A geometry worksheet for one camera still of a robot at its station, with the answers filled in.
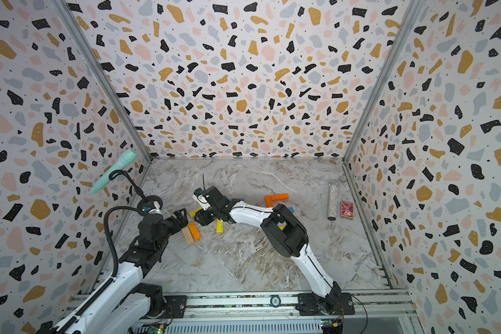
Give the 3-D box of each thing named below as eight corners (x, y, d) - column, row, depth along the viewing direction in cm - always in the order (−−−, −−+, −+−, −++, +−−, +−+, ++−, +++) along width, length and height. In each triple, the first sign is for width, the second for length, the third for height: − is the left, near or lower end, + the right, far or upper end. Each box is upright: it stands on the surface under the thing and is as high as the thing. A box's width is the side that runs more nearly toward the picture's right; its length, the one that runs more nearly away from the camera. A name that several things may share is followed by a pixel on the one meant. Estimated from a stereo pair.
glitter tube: (326, 220, 100) (329, 215, 96) (328, 184, 114) (331, 178, 111) (335, 222, 99) (337, 217, 96) (336, 185, 114) (338, 180, 110)
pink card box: (340, 217, 101) (341, 215, 99) (340, 203, 107) (342, 200, 105) (353, 220, 100) (354, 218, 98) (352, 205, 106) (354, 202, 104)
